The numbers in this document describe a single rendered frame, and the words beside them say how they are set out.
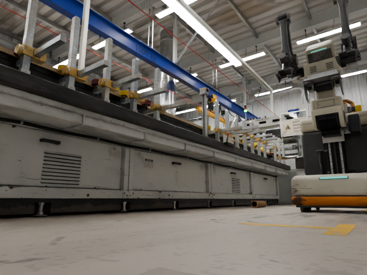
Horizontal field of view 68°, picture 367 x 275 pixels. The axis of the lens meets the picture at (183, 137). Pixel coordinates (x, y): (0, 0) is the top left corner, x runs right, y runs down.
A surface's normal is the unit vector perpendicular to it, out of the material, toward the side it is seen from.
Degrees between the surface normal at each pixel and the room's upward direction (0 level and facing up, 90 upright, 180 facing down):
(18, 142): 91
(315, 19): 90
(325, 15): 90
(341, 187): 90
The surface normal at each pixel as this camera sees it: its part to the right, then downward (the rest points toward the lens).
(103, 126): 0.81, -0.13
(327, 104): -0.59, -0.04
